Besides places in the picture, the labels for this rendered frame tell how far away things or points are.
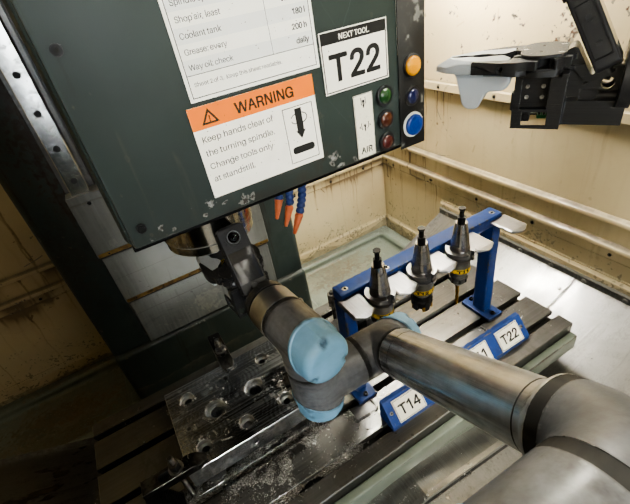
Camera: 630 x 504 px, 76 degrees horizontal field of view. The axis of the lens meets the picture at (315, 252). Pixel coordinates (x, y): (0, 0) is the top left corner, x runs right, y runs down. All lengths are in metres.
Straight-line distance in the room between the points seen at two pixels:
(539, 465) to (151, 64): 0.46
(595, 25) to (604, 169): 0.82
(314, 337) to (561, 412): 0.27
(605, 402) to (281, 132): 0.41
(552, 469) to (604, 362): 1.08
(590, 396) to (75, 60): 0.52
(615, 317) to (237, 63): 1.25
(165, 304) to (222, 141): 0.91
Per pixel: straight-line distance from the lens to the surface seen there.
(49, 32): 0.45
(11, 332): 1.81
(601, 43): 0.55
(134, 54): 0.46
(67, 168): 1.13
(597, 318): 1.45
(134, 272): 1.25
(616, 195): 1.35
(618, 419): 0.37
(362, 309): 0.81
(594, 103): 0.57
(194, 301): 1.36
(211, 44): 0.47
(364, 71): 0.56
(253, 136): 0.50
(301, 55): 0.51
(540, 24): 1.35
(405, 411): 1.00
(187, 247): 0.69
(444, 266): 0.90
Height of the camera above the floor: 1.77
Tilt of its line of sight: 35 degrees down
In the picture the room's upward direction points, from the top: 11 degrees counter-clockwise
